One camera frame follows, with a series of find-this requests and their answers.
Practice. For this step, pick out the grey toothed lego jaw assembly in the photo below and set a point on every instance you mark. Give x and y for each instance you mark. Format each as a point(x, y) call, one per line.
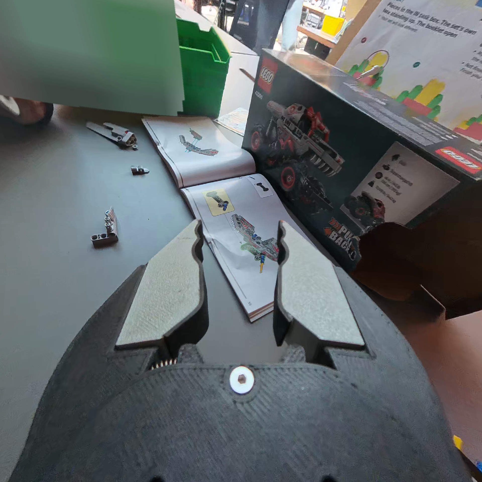
point(116, 133)

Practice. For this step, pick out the black lego set box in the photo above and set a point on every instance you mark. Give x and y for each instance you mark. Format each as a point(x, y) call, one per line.
point(312, 150)

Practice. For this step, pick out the wooden desk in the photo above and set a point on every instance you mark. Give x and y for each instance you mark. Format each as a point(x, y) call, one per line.
point(316, 37)

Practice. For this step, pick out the grey angled lego beam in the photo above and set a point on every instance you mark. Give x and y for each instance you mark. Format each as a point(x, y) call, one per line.
point(109, 231)

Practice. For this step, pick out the person's left hand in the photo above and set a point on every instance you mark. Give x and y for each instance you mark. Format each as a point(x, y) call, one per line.
point(32, 112)

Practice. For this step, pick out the small dark lego connector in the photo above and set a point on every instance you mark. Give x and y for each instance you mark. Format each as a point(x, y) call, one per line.
point(139, 170)

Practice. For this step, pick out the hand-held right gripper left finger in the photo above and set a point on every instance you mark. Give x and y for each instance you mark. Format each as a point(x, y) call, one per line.
point(165, 297)

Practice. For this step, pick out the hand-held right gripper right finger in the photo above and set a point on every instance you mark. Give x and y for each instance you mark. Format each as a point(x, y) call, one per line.
point(316, 301)

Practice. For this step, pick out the instruction poster board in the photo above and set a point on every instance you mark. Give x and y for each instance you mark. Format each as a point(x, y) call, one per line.
point(425, 56)

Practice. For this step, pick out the open instruction booklet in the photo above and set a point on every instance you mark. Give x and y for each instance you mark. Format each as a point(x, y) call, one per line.
point(211, 158)

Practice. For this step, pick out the brown cardboard box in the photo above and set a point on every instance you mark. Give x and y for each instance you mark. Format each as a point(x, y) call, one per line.
point(414, 263)

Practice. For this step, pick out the yellow plastic bin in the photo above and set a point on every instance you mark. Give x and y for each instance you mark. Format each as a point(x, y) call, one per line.
point(333, 24)

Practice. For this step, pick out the green plastic bin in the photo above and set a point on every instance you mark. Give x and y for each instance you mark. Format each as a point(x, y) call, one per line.
point(201, 67)

